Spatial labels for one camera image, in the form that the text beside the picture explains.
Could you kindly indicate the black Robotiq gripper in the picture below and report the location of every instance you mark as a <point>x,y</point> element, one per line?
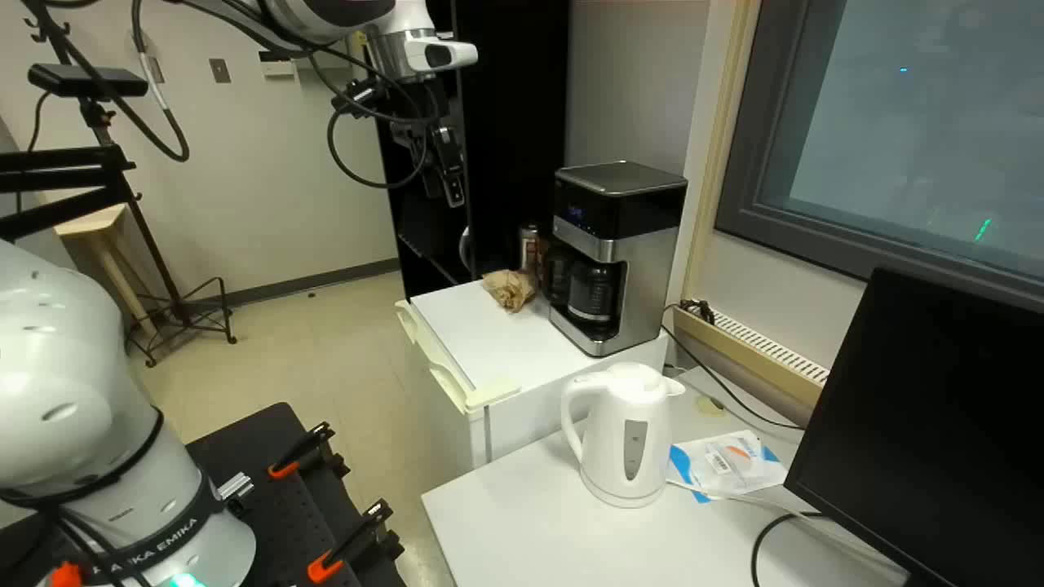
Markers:
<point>445,135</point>

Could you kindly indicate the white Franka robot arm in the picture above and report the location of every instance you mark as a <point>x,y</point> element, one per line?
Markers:
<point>75,434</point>

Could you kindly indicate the small bottle behind coffee machine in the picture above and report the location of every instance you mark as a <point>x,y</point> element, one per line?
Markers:
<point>529,248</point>

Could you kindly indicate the black steel coffee machine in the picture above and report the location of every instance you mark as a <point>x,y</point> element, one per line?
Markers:
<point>639,257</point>

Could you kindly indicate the tall black cabinet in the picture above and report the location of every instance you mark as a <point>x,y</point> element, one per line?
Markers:
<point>509,131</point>

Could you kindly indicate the crumpled brown paper bag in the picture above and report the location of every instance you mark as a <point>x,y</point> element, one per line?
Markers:
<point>509,293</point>

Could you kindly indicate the white mini fridge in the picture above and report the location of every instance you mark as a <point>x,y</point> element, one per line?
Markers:
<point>509,347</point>

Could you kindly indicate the white electric kettle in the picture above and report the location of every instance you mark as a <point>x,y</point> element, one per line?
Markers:
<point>626,442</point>

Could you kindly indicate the orange black clamp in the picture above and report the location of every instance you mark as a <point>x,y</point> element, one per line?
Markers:
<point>348,543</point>
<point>296,456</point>

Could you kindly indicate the black tripod stand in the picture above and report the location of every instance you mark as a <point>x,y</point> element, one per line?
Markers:
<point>120,207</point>

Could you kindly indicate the white perforated strip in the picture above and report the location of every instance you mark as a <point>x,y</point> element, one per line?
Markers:
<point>751,361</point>

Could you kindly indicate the light wooden stool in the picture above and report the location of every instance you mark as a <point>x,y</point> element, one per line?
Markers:
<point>101,257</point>

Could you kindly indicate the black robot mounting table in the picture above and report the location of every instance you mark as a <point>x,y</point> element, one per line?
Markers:
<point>283,511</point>

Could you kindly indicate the blue white plastic packet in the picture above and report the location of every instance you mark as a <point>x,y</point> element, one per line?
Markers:
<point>721,460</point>

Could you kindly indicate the grey framed window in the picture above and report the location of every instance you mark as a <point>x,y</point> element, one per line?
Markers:
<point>903,119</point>

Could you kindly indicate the black computer monitor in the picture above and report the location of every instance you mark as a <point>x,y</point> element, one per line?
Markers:
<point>934,434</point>

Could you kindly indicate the grey wall outlet plate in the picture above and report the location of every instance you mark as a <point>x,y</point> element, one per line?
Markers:
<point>221,71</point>

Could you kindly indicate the black camera on stand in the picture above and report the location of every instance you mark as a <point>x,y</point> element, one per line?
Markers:
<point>87,81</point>

